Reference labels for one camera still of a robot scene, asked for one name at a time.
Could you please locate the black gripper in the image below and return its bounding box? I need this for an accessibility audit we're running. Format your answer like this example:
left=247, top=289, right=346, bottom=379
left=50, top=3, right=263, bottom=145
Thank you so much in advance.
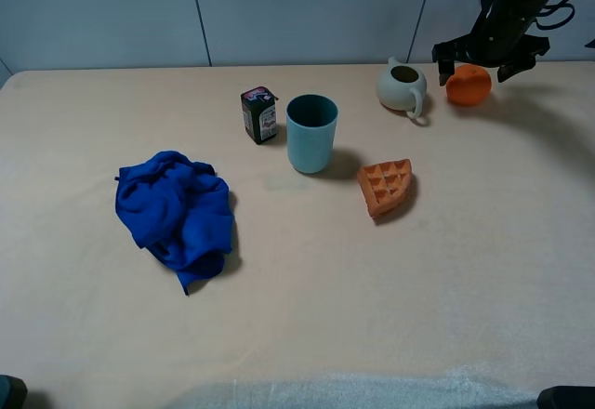
left=432, top=0, right=550, bottom=86

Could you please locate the orange mandarin fruit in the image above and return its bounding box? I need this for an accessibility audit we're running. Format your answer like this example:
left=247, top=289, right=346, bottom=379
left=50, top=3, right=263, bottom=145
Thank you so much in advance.
left=445, top=64, right=492, bottom=106

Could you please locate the black robot base right corner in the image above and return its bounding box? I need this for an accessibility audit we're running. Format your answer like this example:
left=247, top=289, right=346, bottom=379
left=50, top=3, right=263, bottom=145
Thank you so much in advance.
left=536, top=386, right=595, bottom=409

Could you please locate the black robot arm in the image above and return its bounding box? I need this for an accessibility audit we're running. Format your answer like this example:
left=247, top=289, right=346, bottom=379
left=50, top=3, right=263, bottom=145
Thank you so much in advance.
left=432, top=0, right=575, bottom=86

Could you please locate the black robot base left corner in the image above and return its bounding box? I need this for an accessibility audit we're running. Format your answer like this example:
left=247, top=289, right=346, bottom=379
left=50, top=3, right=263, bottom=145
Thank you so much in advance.
left=0, top=375, right=28, bottom=409

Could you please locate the cream ceramic teapot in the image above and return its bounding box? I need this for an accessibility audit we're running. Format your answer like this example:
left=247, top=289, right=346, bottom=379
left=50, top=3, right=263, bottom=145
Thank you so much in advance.
left=376, top=57, right=428, bottom=126

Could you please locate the orange waffle slice toy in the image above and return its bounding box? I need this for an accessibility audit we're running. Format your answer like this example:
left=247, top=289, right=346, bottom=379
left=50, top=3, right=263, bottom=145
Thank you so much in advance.
left=357, top=159, right=413, bottom=219

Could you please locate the light blue plastic cup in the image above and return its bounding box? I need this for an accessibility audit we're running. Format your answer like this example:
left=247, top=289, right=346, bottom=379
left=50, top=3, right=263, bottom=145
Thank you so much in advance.
left=286, top=94, right=338, bottom=174

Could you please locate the small black juice carton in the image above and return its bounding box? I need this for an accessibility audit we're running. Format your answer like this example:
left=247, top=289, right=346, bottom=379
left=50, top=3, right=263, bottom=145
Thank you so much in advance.
left=240, top=86, right=277, bottom=145

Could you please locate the crumpled blue cloth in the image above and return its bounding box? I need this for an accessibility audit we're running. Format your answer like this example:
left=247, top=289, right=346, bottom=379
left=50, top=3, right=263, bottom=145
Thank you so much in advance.
left=115, top=151, right=234, bottom=295

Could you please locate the black cable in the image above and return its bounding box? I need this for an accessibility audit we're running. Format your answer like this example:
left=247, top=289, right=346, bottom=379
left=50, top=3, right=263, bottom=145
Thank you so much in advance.
left=533, top=0, right=587, bottom=30

